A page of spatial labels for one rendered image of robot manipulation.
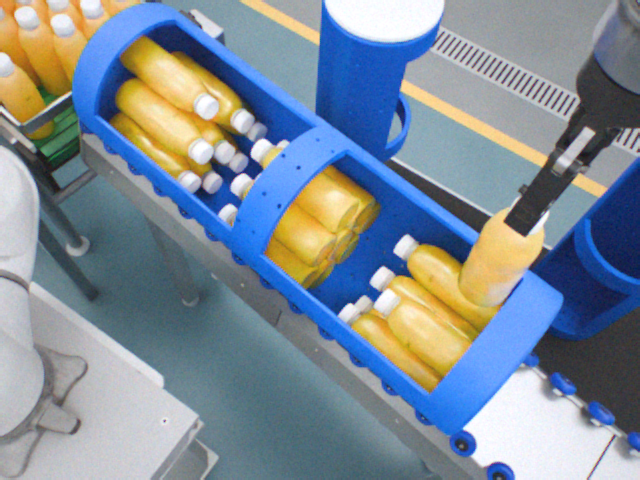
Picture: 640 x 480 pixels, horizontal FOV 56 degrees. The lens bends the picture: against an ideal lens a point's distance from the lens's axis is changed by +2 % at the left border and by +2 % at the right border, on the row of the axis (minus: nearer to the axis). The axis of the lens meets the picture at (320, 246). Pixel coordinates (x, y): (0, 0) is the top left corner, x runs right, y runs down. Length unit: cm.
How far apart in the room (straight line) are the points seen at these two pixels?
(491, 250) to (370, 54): 79
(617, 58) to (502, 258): 31
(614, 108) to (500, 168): 206
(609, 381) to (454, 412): 130
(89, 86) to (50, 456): 60
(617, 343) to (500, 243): 153
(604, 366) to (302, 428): 100
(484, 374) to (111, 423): 55
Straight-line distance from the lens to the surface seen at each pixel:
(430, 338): 92
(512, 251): 71
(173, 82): 110
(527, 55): 301
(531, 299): 90
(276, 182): 92
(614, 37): 48
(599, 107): 52
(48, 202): 206
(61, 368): 99
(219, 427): 204
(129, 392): 97
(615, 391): 216
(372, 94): 151
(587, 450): 120
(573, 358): 213
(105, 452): 97
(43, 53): 143
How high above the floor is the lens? 200
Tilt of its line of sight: 63 degrees down
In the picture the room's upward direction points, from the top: 7 degrees clockwise
